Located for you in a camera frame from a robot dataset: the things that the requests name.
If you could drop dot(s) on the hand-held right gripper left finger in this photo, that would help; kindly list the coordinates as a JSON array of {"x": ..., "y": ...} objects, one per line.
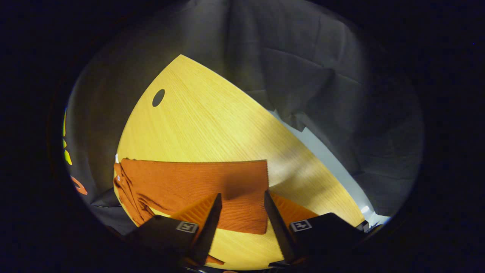
[{"x": 210, "y": 231}]

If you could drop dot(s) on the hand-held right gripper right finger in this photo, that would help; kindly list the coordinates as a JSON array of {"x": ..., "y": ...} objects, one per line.
[{"x": 282, "y": 231}]

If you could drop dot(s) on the rust orange knit jacket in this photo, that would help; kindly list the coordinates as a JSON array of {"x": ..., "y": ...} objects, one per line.
[{"x": 189, "y": 182}]

